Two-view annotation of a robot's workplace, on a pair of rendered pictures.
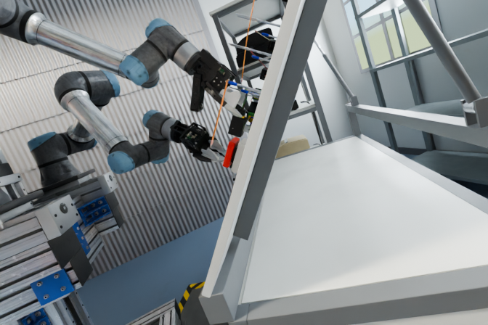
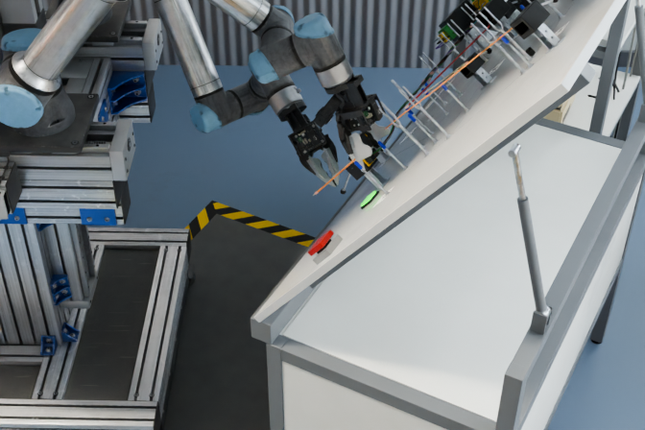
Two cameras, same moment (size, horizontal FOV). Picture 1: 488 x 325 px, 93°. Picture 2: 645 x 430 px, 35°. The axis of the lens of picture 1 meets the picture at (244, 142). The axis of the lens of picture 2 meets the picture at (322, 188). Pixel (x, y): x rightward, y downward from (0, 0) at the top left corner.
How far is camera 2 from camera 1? 1.84 m
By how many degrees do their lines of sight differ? 34
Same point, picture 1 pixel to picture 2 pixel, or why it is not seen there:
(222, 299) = (268, 328)
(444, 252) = (452, 387)
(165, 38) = (315, 54)
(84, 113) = (178, 29)
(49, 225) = (119, 169)
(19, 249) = (85, 178)
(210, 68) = (352, 103)
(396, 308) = (384, 397)
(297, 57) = not seen: hidden behind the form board
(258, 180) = not seen: hidden behind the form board
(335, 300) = (349, 371)
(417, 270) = (419, 386)
